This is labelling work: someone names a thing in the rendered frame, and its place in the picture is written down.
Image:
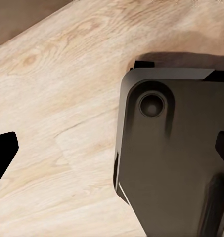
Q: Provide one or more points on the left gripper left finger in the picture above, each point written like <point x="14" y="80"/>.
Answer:
<point x="8" y="149"/>

